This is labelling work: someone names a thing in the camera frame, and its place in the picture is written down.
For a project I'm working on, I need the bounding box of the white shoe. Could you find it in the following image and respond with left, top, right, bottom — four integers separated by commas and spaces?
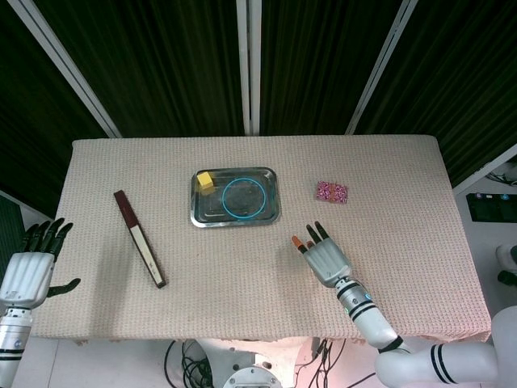
495, 243, 517, 271

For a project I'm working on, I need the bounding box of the black cable bundle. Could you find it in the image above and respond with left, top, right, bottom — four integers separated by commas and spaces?
163, 339, 213, 388

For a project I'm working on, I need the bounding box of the green curtain panel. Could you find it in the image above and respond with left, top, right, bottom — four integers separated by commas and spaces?
0, 0, 113, 215
34, 0, 247, 138
354, 0, 517, 188
259, 0, 404, 137

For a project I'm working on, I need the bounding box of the black cable with clips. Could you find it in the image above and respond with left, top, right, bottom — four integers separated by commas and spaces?
310, 338, 376, 388

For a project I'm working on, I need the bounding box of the white robot torso base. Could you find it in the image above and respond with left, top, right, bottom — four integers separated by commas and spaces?
193, 337, 318, 388

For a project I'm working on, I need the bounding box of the dark red folding fan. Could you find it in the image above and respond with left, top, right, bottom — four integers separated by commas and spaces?
113, 189, 170, 289

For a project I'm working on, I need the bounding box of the rectangular metal tray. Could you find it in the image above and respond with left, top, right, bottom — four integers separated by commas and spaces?
190, 167, 282, 230

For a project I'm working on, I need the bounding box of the white partition post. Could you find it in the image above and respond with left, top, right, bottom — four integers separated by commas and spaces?
345, 0, 419, 135
236, 0, 263, 137
451, 143, 517, 191
15, 0, 122, 138

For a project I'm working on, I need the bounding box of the beige woven tablecloth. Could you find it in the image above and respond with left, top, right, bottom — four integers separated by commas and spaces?
30, 135, 492, 348

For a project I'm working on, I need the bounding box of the right orange-tipped robot hand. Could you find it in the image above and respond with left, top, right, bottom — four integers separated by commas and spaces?
291, 221, 353, 289

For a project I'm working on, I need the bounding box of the left black-fingered robot hand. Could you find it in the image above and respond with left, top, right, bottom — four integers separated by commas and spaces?
0, 217, 82, 311

